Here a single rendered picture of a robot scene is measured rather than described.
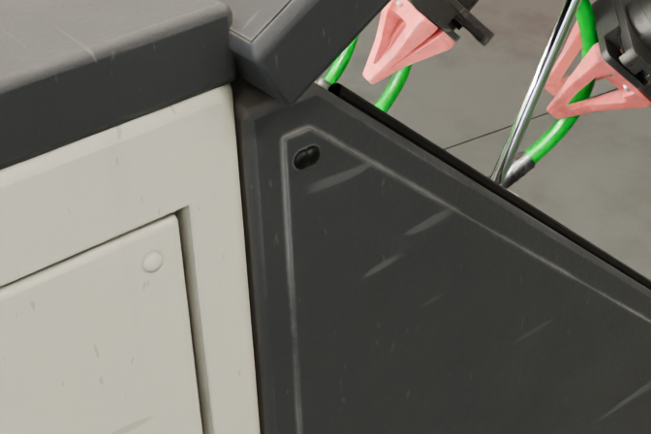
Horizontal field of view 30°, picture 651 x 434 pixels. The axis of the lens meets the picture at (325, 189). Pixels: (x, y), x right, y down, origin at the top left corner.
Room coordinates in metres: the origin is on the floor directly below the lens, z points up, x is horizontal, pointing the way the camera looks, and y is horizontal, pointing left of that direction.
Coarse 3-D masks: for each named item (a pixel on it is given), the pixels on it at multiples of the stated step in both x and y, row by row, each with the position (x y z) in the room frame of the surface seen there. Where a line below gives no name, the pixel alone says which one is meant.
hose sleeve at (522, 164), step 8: (520, 152) 0.86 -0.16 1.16; (520, 160) 0.86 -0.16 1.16; (528, 160) 0.85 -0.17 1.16; (512, 168) 0.85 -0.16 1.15; (520, 168) 0.85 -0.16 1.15; (528, 168) 0.85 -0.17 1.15; (488, 176) 0.86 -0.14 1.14; (512, 176) 0.85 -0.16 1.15; (520, 176) 0.85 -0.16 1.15; (504, 184) 0.85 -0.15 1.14
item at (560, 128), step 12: (588, 0) 0.87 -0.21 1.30; (576, 12) 0.87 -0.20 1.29; (588, 12) 0.87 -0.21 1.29; (588, 24) 0.87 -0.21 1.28; (588, 36) 0.87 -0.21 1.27; (588, 48) 0.87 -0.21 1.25; (588, 84) 0.87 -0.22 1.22; (576, 96) 0.87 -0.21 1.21; (588, 96) 0.87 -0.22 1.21; (564, 120) 0.86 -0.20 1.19; (552, 132) 0.86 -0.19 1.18; (564, 132) 0.86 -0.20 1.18; (540, 144) 0.86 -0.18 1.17; (552, 144) 0.86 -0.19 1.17; (540, 156) 0.86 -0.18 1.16
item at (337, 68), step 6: (354, 42) 1.11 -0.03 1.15; (348, 48) 1.11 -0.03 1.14; (354, 48) 1.11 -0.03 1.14; (342, 54) 1.11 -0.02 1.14; (348, 54) 1.11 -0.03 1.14; (336, 60) 1.11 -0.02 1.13; (342, 60) 1.10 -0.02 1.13; (348, 60) 1.11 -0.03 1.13; (336, 66) 1.10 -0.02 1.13; (342, 66) 1.10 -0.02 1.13; (330, 72) 1.10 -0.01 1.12; (336, 72) 1.10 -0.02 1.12; (342, 72) 1.10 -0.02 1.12; (324, 78) 1.09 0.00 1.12; (330, 78) 1.09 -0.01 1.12; (336, 78) 1.10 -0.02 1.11; (324, 84) 1.09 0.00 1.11; (330, 84) 1.09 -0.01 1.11
